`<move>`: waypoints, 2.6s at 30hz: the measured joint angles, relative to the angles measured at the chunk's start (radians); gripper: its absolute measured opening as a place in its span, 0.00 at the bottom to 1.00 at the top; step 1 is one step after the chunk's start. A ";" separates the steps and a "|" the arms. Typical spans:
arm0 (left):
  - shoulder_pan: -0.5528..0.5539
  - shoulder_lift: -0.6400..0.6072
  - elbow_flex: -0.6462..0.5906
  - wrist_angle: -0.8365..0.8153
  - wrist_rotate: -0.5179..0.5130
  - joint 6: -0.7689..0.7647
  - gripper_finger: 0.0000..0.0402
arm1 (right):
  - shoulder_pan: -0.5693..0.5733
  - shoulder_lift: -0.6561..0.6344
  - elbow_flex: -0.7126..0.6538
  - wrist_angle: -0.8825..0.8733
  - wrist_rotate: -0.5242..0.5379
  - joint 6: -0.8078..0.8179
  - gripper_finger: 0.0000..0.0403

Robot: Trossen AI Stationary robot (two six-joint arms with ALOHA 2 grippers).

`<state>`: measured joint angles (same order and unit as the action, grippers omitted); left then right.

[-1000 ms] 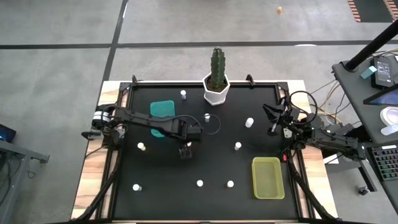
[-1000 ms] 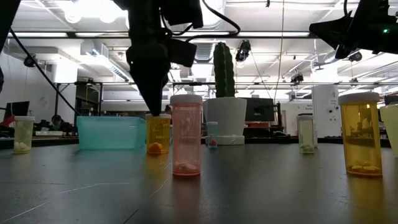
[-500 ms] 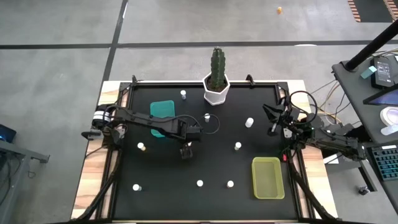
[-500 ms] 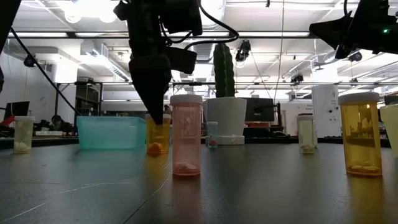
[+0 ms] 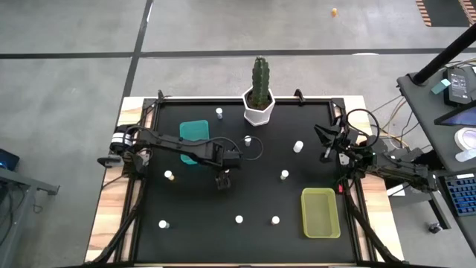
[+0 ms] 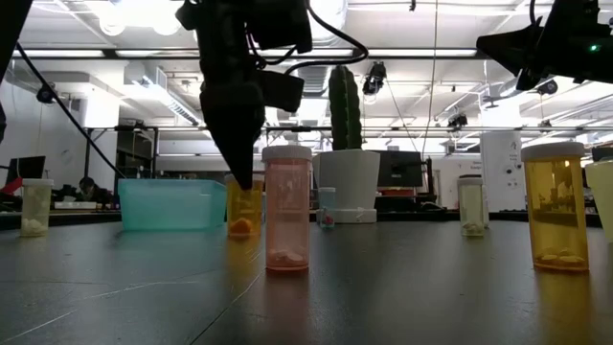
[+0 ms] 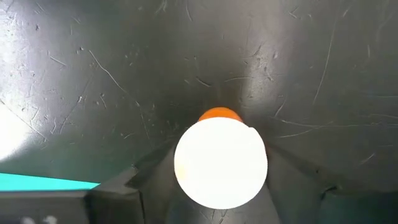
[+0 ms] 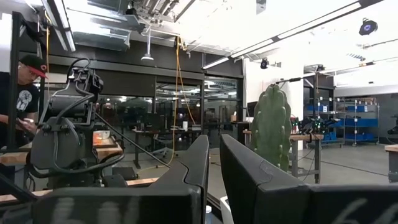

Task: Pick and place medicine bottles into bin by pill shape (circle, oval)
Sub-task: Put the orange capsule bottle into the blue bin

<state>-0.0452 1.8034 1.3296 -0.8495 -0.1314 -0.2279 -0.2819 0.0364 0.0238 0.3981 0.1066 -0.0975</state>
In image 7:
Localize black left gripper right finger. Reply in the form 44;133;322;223
266;145;386;224

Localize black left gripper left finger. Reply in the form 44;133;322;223
86;144;175;224

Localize large white-capped orange pill bottle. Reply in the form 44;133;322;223
173;106;269;210

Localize teal plastic bin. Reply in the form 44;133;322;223
0;172;101;193

